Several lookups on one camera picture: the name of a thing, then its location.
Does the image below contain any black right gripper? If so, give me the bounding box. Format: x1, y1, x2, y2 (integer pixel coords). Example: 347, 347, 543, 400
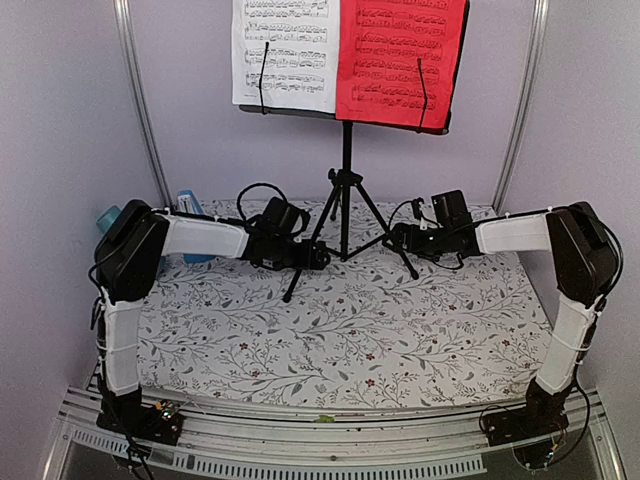
383, 222, 453, 262

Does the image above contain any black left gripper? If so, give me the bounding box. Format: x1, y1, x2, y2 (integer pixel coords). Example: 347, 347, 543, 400
271, 234, 330, 270

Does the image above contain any black music stand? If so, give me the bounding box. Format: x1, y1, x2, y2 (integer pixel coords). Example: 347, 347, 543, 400
238, 0, 471, 304

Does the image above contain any blue metronome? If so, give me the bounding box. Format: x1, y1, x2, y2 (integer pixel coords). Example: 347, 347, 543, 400
176, 190, 214, 264

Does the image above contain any white sheet music paper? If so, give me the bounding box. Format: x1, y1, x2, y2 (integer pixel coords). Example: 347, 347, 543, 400
231, 0, 341, 114

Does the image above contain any red sheet music paper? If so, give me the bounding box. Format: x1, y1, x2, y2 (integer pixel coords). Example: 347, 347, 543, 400
335, 0, 470, 135

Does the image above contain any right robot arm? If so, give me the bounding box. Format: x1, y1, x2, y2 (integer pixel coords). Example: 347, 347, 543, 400
389, 190, 623, 436

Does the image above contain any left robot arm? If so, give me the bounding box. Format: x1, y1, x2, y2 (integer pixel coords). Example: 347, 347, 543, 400
89, 197, 330, 434

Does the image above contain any floral tablecloth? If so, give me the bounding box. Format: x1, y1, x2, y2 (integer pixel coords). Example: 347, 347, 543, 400
102, 199, 565, 410

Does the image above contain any teal cylindrical cup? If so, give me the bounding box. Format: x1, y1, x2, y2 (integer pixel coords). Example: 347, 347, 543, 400
96, 205, 121, 235

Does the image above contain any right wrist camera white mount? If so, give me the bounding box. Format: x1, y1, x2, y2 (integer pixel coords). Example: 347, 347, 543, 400
410, 197, 440, 230

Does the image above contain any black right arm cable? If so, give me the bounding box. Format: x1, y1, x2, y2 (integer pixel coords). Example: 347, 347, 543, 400
387, 199, 466, 271

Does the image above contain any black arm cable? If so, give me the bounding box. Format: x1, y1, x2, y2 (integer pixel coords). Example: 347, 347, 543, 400
235, 182, 284, 226
387, 199, 466, 271

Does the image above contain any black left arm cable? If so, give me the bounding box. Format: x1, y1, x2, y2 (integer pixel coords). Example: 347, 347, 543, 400
235, 182, 284, 226

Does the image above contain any aluminium front frame rail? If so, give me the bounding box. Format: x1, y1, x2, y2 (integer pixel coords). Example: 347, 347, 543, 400
43, 386, 629, 479

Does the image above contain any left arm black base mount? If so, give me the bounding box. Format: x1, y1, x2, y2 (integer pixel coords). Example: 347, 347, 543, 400
96, 394, 184, 446

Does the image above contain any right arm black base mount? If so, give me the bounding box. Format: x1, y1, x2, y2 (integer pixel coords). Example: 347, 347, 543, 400
479, 380, 572, 446

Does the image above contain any right aluminium corner post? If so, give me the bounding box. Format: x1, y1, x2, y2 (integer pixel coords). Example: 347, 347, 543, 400
492, 0, 549, 212

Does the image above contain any aluminium corner post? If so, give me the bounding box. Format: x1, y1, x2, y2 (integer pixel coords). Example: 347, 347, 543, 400
492, 0, 549, 212
113, 0, 173, 207

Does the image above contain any left aluminium corner post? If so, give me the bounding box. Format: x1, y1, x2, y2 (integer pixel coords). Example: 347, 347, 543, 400
113, 0, 173, 207

